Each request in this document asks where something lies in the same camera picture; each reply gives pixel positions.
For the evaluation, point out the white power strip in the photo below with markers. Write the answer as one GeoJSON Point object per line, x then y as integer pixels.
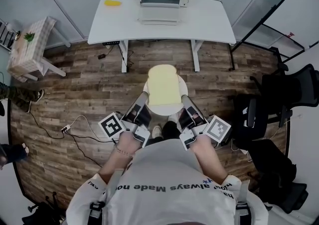
{"type": "Point", "coordinates": [66, 128]}

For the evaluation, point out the person's white printed t-shirt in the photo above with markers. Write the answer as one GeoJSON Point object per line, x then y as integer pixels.
{"type": "Point", "coordinates": [164, 164]}

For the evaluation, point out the person's right forearm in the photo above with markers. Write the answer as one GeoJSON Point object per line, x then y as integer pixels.
{"type": "Point", "coordinates": [209, 159]}

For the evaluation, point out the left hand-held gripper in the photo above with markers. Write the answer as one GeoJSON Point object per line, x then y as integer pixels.
{"type": "Point", "coordinates": [112, 127]}

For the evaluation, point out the small metal bowl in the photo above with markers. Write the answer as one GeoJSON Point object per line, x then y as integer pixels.
{"type": "Point", "coordinates": [17, 35]}

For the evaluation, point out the white desk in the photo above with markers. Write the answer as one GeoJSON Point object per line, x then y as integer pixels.
{"type": "Point", "coordinates": [112, 27]}

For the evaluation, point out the checked tablecloth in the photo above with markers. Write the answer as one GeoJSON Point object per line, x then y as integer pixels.
{"type": "Point", "coordinates": [35, 44]}

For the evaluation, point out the slice of toast bread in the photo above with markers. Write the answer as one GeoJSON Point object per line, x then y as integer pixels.
{"type": "Point", "coordinates": [163, 84]}

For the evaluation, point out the black backpack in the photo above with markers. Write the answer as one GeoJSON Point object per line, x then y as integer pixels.
{"type": "Point", "coordinates": [274, 169]}

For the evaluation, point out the black mesh office chair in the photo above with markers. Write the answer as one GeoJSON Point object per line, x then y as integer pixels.
{"type": "Point", "coordinates": [299, 87]}

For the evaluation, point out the black power adapter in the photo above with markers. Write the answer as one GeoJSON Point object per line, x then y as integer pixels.
{"type": "Point", "coordinates": [101, 56]}

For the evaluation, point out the white round plate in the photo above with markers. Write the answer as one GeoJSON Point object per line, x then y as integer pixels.
{"type": "Point", "coordinates": [164, 110]}

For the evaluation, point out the person's left forearm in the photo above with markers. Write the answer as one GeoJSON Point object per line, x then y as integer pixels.
{"type": "Point", "coordinates": [117, 166]}

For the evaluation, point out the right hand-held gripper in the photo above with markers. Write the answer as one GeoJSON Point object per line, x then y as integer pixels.
{"type": "Point", "coordinates": [218, 129]}

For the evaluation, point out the person's black trousers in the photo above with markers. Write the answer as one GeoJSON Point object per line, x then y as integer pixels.
{"type": "Point", "coordinates": [170, 129]}

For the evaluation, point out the small green plant sprig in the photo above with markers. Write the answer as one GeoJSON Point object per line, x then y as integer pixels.
{"type": "Point", "coordinates": [29, 36]}

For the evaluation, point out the white slatted rack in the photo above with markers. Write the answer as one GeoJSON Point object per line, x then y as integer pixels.
{"type": "Point", "coordinates": [5, 36]}

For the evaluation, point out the glass partition with blinds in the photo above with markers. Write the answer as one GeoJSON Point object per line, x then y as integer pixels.
{"type": "Point", "coordinates": [74, 0]}

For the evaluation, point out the black padded chair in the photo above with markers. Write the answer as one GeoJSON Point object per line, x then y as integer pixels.
{"type": "Point", "coordinates": [249, 129]}

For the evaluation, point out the black power strip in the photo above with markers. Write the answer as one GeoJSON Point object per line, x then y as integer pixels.
{"type": "Point", "coordinates": [111, 43]}

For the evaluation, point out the yellow banana toy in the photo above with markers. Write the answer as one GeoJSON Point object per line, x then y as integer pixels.
{"type": "Point", "coordinates": [112, 3]}

